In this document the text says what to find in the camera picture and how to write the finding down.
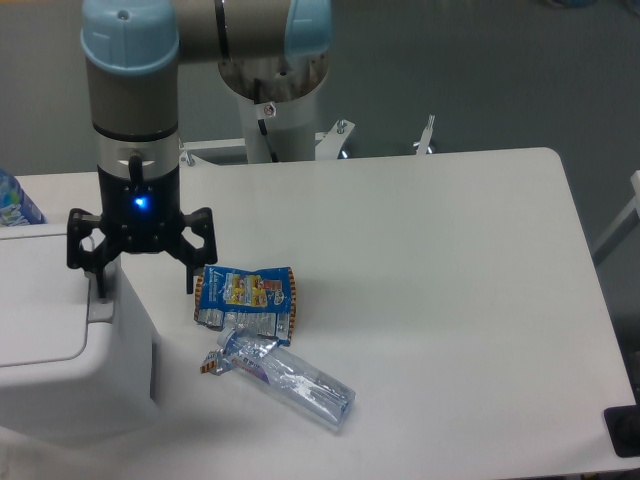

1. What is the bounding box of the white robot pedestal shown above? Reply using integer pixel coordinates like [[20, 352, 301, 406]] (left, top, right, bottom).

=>
[[180, 52, 355, 166]]

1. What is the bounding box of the black cable on pedestal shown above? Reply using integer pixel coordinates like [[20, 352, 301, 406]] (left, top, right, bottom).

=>
[[252, 77, 280, 163]]

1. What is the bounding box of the black table clamp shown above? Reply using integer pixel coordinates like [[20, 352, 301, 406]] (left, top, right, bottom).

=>
[[604, 405, 639, 458]]

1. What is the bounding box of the small torn wrapper piece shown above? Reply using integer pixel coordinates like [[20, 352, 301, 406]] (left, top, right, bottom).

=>
[[200, 349, 233, 376]]

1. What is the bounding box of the blue snack wrapper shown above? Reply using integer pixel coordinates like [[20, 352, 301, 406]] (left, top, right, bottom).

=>
[[194, 265, 297, 346]]

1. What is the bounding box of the crushed clear plastic bottle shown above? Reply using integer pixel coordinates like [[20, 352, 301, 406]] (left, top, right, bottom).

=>
[[217, 328, 356, 430]]

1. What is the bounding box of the blue drink bottle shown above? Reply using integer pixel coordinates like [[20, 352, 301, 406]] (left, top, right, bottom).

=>
[[0, 170, 47, 227]]

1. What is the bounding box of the white frame at right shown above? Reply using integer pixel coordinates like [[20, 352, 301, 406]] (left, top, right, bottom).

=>
[[592, 170, 639, 266]]

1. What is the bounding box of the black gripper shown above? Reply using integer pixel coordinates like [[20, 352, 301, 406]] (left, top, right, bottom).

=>
[[66, 168, 218, 300]]

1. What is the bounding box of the white trash can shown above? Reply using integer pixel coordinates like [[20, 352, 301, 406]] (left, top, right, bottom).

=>
[[1, 225, 160, 441]]

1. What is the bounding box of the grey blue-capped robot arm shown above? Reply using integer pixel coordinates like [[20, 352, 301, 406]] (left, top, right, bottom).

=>
[[67, 1, 332, 298]]

